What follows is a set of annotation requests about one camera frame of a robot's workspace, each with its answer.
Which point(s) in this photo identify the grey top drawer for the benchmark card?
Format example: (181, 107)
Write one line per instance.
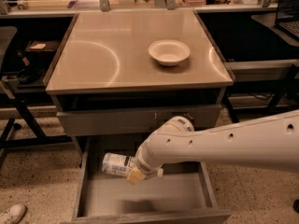
(135, 120)

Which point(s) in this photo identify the grey open middle drawer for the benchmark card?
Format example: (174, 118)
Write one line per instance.
(183, 195)

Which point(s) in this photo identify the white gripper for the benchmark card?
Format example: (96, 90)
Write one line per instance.
(147, 169)

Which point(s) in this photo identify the blue plastic bottle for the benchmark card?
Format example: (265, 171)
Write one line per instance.
(116, 164)

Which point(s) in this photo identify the black laptop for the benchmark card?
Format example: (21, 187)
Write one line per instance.
(287, 17)

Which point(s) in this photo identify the grey drawer cabinet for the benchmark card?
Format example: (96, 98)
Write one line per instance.
(105, 64)

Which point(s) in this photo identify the white sneaker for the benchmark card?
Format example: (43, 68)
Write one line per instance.
(14, 214)

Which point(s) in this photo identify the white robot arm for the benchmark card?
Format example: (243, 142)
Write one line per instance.
(270, 143)

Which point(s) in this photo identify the white paper bowl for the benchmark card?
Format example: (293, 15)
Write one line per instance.
(169, 52)

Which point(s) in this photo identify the black rolling cart frame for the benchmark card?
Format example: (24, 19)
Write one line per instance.
(262, 89)

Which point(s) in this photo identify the black box with note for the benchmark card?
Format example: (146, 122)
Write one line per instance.
(43, 46)

